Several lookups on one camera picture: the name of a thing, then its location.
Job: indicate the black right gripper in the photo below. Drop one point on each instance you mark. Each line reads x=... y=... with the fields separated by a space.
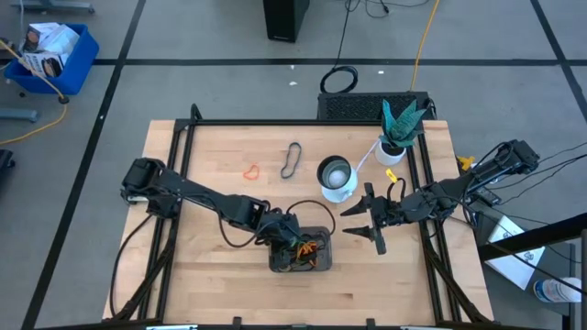
x=385 y=213

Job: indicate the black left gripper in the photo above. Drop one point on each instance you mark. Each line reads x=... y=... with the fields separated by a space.
x=284 y=231

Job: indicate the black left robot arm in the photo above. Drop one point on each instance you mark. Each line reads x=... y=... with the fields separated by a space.
x=197 y=194

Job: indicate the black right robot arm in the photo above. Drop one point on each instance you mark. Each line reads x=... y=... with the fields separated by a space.
x=458 y=188

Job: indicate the grey translucent plastic bin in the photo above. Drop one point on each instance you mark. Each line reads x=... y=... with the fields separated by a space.
x=324 y=263

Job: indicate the large teal wavy rubber band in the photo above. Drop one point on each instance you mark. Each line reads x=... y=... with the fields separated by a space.
x=288 y=177

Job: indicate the white cylindrical table lamp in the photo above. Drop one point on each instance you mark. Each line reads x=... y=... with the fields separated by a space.
x=337 y=179

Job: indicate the snake plant in white pot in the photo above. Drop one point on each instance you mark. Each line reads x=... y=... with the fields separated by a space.
x=390 y=156

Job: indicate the black mesh computer case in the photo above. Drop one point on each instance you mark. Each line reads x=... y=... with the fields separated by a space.
x=353 y=106

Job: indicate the yellow clip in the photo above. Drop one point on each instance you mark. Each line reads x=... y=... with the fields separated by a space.
x=466 y=162

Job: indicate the black power adapter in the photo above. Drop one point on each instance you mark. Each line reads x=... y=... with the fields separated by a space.
x=490 y=197

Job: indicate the white printed paper box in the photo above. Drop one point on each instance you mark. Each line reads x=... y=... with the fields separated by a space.
x=513 y=270

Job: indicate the black boom beam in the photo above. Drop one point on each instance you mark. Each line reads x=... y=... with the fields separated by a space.
x=527 y=238

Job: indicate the white plastic bottle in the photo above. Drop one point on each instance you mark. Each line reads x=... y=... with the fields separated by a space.
x=555 y=289

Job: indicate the black computer tower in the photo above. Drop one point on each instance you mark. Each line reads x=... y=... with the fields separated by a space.
x=284 y=20

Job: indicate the blue plastic crate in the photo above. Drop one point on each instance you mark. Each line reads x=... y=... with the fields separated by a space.
x=78 y=69

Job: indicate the grey metal stand foot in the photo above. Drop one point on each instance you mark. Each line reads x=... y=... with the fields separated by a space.
x=18 y=114
x=50 y=6

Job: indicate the white printed carton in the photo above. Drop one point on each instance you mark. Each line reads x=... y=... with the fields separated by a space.
x=59 y=39
x=41 y=64

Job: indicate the black metal rig frame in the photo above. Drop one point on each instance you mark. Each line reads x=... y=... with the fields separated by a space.
x=298 y=122

